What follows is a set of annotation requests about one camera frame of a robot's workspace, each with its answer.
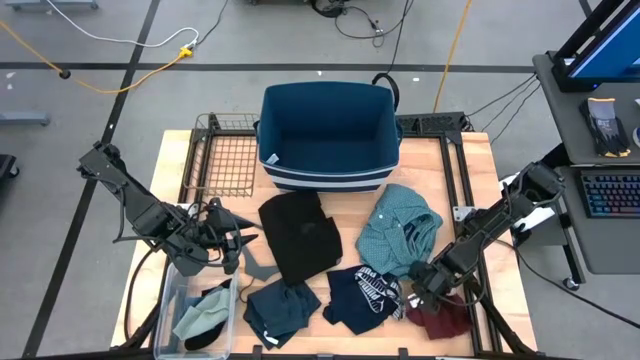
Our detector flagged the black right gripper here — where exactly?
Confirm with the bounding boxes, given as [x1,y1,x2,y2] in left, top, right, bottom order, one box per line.
[409,252,461,314]

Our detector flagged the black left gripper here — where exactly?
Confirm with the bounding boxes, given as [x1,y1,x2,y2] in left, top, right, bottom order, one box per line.
[198,203,259,254]

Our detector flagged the maroon cloth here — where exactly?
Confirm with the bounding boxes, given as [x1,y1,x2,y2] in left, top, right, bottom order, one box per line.
[405,294,474,341]

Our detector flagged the black sweater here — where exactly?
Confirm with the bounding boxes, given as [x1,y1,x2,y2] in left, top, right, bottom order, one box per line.
[258,190,344,287]

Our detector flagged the teal dotted shirt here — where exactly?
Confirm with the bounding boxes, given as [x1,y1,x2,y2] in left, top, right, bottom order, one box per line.
[355,183,445,279]

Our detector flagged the navy printed t-shirt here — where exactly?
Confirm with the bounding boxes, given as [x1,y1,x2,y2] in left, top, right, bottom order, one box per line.
[322,264,405,336]

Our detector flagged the light green cloth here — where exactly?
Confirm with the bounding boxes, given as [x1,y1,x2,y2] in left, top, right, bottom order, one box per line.
[172,287,232,342]

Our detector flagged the teal blue cloth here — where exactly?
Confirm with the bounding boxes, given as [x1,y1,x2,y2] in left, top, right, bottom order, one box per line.
[174,294,204,326]

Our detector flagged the dark teal knit sweater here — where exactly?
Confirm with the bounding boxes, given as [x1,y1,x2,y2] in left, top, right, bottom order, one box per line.
[243,278,323,350]

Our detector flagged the small black cloth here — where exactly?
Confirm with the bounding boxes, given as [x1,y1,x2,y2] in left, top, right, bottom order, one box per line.
[183,277,234,352]

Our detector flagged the grey clothes hanger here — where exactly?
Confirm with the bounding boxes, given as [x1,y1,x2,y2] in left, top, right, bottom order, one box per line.
[238,244,280,304]

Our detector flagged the clear plastic tub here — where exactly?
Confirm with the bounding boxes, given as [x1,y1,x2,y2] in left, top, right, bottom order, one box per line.
[152,257,239,360]

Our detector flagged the navy white striped fabric bin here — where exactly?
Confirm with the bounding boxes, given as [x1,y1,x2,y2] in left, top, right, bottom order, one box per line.
[254,72,404,194]

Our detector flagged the white box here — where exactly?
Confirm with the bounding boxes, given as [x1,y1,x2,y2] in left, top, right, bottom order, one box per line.
[499,172,557,234]

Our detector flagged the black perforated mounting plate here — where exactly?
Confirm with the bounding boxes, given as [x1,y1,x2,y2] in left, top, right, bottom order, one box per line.
[394,111,472,137]

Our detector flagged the backlit black keyboard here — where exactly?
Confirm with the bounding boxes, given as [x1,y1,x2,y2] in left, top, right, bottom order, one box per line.
[579,169,640,219]

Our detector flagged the grey computer cart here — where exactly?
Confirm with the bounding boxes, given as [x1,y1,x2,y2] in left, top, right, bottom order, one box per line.
[531,49,640,292]

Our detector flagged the grey metal stand foot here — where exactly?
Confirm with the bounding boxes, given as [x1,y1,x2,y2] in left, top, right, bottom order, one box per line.
[0,111,51,127]
[4,0,100,12]

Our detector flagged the grey black work gloves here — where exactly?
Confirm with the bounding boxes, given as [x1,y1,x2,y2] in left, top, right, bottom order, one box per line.
[579,97,632,159]

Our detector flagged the black monitor stand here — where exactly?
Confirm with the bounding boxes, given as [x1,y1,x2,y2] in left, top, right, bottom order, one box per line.
[549,0,626,94]

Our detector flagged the computer monitor screen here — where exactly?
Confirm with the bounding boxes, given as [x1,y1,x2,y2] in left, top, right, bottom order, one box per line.
[567,2,640,84]

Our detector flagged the bronze wire basket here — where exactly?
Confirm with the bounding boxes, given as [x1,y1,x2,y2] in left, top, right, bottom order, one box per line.
[182,112,261,199]

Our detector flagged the black metal table frame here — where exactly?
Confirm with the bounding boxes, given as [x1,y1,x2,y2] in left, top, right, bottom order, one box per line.
[119,112,539,360]

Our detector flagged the yellow floor extension cable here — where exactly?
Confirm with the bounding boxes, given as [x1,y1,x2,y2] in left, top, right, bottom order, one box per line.
[0,18,194,95]

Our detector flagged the white floor cable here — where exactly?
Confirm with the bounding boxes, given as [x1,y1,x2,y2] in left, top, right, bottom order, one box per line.
[47,0,200,49]

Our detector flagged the black coiled cable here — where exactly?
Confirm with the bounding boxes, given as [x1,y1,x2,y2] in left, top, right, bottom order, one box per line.
[309,0,351,19]

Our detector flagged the yellow hanging cable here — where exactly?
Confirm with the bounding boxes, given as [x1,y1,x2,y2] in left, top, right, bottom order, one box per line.
[432,0,474,114]

